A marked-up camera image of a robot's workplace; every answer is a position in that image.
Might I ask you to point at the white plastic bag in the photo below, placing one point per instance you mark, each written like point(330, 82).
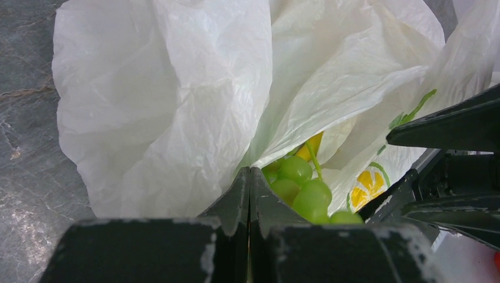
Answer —
point(162, 102)

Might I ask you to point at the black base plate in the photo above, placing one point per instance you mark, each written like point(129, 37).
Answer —
point(387, 207)

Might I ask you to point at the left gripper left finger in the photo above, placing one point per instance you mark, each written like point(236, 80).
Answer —
point(211, 247)

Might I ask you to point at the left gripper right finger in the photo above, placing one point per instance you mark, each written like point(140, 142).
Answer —
point(284, 247)

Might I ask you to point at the green fake grapes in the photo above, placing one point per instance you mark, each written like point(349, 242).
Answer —
point(300, 185)

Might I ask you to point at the yellow fake banana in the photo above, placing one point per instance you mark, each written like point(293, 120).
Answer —
point(314, 143)

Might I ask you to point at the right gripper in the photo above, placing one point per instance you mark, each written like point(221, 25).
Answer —
point(454, 185)

